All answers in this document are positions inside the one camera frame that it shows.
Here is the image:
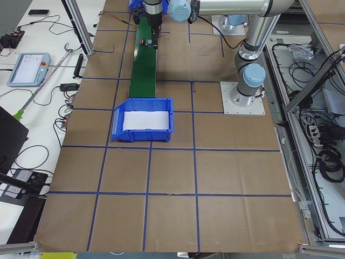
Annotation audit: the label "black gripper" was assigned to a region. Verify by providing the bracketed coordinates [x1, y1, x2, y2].
[133, 6, 162, 50]

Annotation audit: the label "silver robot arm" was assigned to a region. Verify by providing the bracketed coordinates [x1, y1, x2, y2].
[191, 0, 293, 107]
[129, 0, 293, 49]

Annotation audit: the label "blue right storage bin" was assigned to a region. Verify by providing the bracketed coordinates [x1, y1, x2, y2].
[128, 0, 144, 9]

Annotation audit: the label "blue storage bin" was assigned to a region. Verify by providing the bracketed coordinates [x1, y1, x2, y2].
[111, 98, 174, 142]
[128, 0, 144, 9]

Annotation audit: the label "green conveyor belt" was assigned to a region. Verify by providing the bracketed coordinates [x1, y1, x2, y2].
[129, 17, 157, 98]

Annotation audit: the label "blue left storage bin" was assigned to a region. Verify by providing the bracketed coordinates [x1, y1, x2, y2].
[111, 98, 174, 142]

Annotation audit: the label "white foam pad left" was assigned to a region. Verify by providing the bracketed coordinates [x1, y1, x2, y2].
[123, 111, 169, 130]

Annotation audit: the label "black power adapter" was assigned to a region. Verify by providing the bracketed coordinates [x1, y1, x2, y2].
[59, 83, 80, 92]

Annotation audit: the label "black smartphone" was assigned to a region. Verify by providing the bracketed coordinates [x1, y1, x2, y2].
[28, 9, 50, 16]

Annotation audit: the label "teach pendant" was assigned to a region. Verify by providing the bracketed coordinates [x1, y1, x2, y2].
[7, 52, 51, 87]

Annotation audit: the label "silver claw tool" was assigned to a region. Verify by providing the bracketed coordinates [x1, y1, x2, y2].
[13, 43, 74, 121]

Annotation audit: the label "black laptop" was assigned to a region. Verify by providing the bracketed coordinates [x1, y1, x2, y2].
[0, 107, 29, 174]

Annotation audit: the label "red black conveyor wires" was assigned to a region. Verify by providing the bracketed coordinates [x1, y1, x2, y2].
[98, 10, 137, 27]

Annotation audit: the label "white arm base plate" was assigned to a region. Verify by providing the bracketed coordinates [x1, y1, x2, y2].
[220, 81, 265, 115]
[211, 15, 248, 36]

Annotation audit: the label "aluminium profile post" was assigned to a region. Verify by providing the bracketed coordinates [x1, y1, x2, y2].
[61, 0, 94, 56]

